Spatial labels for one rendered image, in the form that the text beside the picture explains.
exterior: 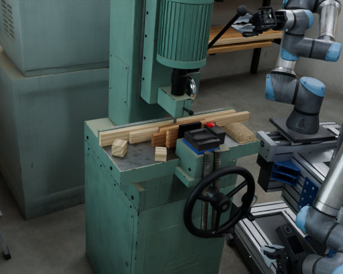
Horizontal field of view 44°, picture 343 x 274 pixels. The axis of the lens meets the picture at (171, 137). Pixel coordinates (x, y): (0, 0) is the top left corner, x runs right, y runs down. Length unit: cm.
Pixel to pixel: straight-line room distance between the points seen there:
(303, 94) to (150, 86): 72
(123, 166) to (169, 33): 47
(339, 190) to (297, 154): 77
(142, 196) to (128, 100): 42
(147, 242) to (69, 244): 87
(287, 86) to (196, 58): 64
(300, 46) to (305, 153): 56
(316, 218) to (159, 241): 65
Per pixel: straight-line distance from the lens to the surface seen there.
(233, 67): 502
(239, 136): 167
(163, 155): 146
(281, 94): 198
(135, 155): 150
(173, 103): 154
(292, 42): 173
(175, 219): 167
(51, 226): 258
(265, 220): 243
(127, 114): 175
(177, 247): 177
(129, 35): 164
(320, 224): 131
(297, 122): 202
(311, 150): 210
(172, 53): 144
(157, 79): 161
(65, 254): 241
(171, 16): 142
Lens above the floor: 168
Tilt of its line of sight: 29 degrees down
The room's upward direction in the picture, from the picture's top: 6 degrees clockwise
